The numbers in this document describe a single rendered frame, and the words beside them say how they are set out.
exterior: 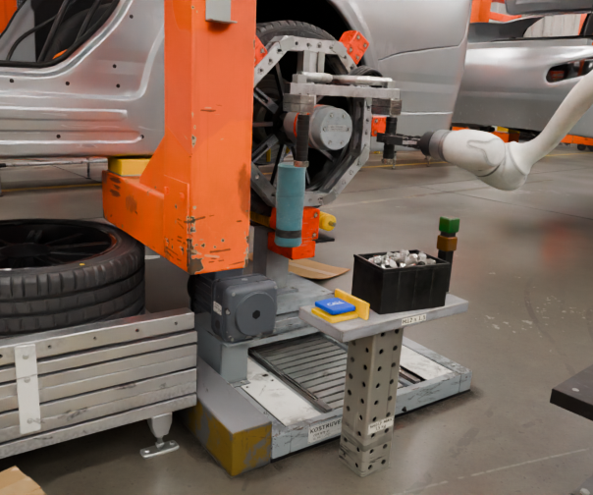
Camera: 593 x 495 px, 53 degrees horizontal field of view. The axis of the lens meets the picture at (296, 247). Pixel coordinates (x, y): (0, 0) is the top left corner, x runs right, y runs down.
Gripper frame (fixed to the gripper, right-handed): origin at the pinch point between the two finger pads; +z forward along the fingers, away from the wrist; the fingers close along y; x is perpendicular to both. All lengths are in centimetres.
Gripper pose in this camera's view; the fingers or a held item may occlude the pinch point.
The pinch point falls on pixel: (390, 137)
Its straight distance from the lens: 194.7
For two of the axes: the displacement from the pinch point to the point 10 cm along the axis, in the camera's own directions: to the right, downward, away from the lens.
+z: -5.7, -2.4, 7.9
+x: 0.5, -9.7, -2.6
